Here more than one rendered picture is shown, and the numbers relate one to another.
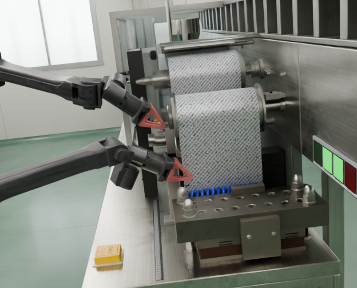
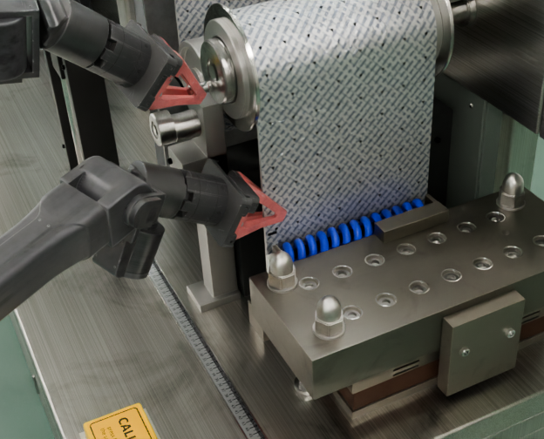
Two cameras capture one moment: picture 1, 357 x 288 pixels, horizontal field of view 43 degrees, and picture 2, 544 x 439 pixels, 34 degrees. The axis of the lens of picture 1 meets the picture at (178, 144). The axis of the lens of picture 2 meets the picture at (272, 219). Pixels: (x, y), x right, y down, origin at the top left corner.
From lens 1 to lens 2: 0.57 m
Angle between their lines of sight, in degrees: 28
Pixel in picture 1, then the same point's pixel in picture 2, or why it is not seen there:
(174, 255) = (279, 407)
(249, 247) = (461, 370)
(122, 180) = (131, 260)
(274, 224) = (514, 314)
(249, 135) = (411, 98)
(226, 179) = (357, 202)
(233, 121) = (381, 70)
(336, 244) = not seen: hidden behind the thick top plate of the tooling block
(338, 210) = not seen: hidden behind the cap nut
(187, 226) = (337, 361)
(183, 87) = not seen: outside the picture
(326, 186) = (506, 156)
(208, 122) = (326, 81)
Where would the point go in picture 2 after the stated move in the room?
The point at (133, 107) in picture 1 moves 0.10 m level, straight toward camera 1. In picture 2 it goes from (134, 64) to (173, 102)
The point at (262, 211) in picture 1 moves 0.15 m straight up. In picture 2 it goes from (486, 291) to (499, 181)
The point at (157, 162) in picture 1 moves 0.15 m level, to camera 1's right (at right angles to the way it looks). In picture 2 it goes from (212, 199) to (333, 165)
